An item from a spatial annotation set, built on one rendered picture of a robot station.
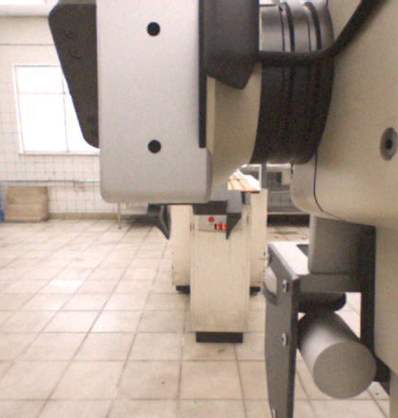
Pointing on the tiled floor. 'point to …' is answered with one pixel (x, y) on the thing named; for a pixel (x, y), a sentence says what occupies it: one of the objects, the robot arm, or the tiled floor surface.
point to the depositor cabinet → (180, 215)
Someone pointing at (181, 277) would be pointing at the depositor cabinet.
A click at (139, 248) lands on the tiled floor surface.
